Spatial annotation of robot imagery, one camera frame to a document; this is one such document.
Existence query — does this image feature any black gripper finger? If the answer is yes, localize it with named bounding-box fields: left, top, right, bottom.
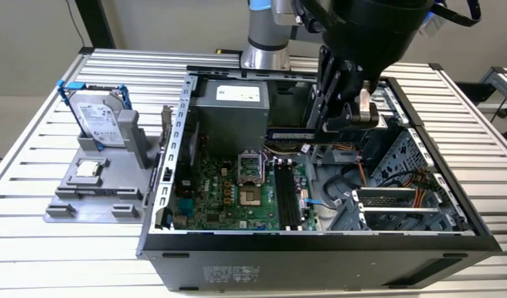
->
left=316, top=44, right=356, bottom=133
left=344, top=65, right=382, bottom=130

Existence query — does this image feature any blue RAM stick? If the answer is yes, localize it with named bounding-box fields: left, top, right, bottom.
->
left=265, top=127, right=364, bottom=147

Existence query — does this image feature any black RAM slot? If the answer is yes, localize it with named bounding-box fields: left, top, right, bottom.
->
left=287, top=158, right=303, bottom=231
left=279, top=158, right=293, bottom=231
left=273, top=158, right=288, bottom=231
left=283, top=158, right=297, bottom=231

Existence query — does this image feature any black cooling fan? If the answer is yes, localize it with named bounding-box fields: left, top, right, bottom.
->
left=263, top=142, right=312, bottom=155

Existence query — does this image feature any grey power supply unit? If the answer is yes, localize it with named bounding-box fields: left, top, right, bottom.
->
left=191, top=79, right=271, bottom=156

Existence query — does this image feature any metal locking lever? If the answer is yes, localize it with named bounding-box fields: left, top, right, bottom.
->
left=259, top=150, right=268, bottom=186

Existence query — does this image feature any neighbouring metal slat table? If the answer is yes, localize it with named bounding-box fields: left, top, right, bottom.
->
left=476, top=65, right=507, bottom=109

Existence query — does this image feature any silver disk bay cage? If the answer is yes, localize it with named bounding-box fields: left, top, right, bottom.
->
left=329, top=186, right=470, bottom=232

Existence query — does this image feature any metal socket cover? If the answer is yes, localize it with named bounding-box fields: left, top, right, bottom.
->
left=236, top=150, right=265, bottom=187

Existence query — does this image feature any CPU socket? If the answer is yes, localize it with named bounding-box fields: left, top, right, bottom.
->
left=239, top=185, right=263, bottom=206

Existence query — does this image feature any graphics card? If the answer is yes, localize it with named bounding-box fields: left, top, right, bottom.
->
left=156, top=104, right=175, bottom=156

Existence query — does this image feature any green motherboard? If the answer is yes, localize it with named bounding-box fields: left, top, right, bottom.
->
left=172, top=155, right=319, bottom=231

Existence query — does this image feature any black open PC case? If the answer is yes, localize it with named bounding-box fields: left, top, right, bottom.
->
left=136, top=64, right=503, bottom=292

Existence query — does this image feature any silver hard disk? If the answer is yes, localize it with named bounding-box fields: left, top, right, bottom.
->
left=69, top=89, right=128, bottom=148

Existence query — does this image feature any grey parts rack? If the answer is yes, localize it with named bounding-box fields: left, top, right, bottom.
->
left=42, top=110, right=165, bottom=224

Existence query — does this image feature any blue disk carrier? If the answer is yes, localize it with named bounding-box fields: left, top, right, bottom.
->
left=56, top=79, right=133, bottom=153

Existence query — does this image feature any silver CPU chip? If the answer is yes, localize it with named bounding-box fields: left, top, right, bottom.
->
left=77, top=161, right=101, bottom=178

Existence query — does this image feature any thin orange wire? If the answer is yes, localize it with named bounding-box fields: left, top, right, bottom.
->
left=355, top=156, right=368, bottom=189

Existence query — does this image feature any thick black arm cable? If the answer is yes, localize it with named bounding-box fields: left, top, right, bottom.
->
left=431, top=0, right=484, bottom=28

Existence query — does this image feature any black looped cable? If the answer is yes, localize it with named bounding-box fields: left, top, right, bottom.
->
left=321, top=163, right=375, bottom=207

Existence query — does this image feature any orange yellow wire bundle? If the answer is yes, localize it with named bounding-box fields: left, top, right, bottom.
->
left=410, top=167, right=432, bottom=215

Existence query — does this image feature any black metal post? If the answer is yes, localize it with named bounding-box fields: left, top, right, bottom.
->
left=73, top=0, right=117, bottom=50

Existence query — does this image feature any thin black wall cable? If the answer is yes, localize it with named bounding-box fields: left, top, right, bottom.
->
left=65, top=0, right=88, bottom=47

